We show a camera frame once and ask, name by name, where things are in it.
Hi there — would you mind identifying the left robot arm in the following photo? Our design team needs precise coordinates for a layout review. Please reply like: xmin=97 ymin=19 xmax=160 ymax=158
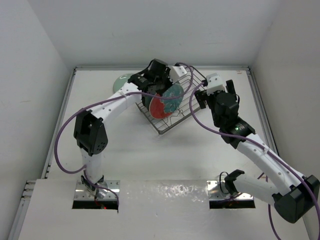
xmin=73 ymin=59 xmax=179 ymax=186

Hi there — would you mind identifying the metal base plate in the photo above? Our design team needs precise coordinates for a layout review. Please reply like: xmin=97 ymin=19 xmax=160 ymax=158
xmin=207 ymin=179 xmax=254 ymax=202
xmin=73 ymin=180 xmax=120 ymax=201

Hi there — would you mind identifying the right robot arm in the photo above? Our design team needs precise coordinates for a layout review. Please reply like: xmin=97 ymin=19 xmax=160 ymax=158
xmin=191 ymin=77 xmax=320 ymax=224

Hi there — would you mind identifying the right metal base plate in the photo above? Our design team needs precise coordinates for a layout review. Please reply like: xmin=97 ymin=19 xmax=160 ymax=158
xmin=207 ymin=179 xmax=254 ymax=202

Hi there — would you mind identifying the light green floral plate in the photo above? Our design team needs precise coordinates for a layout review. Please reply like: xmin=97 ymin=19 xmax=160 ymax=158
xmin=112 ymin=73 xmax=133 ymax=93

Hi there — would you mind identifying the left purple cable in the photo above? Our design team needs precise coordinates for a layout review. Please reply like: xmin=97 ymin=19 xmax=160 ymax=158
xmin=53 ymin=61 xmax=195 ymax=206

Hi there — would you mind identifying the purple cable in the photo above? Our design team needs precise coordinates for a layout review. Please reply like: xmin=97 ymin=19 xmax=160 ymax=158
xmin=53 ymin=61 xmax=195 ymax=206
xmin=188 ymin=81 xmax=320 ymax=240

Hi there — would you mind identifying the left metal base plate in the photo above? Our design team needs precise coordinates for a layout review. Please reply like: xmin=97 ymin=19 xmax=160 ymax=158
xmin=73 ymin=180 xmax=120 ymax=201

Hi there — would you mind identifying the dark wire dish rack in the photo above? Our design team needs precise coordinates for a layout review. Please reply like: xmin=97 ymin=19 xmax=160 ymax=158
xmin=137 ymin=67 xmax=205 ymax=135

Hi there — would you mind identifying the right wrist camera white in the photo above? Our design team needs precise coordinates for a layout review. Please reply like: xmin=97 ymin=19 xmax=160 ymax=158
xmin=206 ymin=72 xmax=225 ymax=96

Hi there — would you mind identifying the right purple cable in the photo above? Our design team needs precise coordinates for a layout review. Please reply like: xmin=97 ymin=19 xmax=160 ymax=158
xmin=188 ymin=81 xmax=320 ymax=240

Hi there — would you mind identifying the grey rim cream plate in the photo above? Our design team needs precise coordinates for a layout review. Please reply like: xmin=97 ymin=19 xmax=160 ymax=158
xmin=141 ymin=95 xmax=146 ymax=108

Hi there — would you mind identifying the teal blue plate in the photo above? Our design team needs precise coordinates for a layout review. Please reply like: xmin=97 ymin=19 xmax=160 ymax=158
xmin=144 ymin=96 xmax=153 ymax=112

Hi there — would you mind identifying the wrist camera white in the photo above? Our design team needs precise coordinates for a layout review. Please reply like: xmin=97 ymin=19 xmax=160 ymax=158
xmin=206 ymin=72 xmax=225 ymax=96
xmin=169 ymin=66 xmax=187 ymax=83

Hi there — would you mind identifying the red teal floral plate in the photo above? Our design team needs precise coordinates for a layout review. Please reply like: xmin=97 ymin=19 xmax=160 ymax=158
xmin=148 ymin=83 xmax=184 ymax=119

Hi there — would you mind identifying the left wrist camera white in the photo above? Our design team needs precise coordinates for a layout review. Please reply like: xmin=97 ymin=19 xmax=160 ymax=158
xmin=169 ymin=66 xmax=187 ymax=83

